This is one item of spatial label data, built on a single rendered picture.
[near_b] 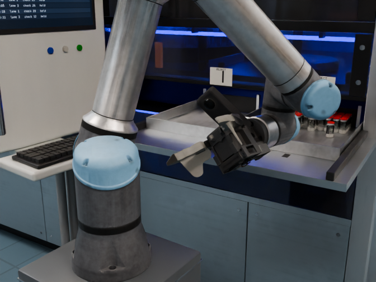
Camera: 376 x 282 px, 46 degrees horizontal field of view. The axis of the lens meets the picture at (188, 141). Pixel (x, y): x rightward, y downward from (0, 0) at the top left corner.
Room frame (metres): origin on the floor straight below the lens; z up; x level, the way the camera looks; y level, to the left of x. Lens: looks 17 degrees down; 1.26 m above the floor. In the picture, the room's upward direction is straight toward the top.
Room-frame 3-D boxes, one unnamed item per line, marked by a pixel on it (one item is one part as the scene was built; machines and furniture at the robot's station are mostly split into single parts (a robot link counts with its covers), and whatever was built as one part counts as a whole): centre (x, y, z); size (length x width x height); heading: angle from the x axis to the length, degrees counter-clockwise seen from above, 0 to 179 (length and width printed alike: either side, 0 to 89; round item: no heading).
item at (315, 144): (1.27, -0.36, 0.90); 0.34 x 0.26 x 0.04; 149
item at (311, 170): (1.30, -0.18, 0.87); 0.70 x 0.48 x 0.02; 59
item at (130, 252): (0.75, 0.15, 0.84); 0.15 x 0.15 x 0.10
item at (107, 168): (0.76, 0.15, 0.96); 0.13 x 0.12 x 0.14; 14
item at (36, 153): (1.39, 0.36, 0.82); 0.40 x 0.14 x 0.02; 141
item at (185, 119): (1.44, -0.07, 0.90); 0.34 x 0.26 x 0.04; 149
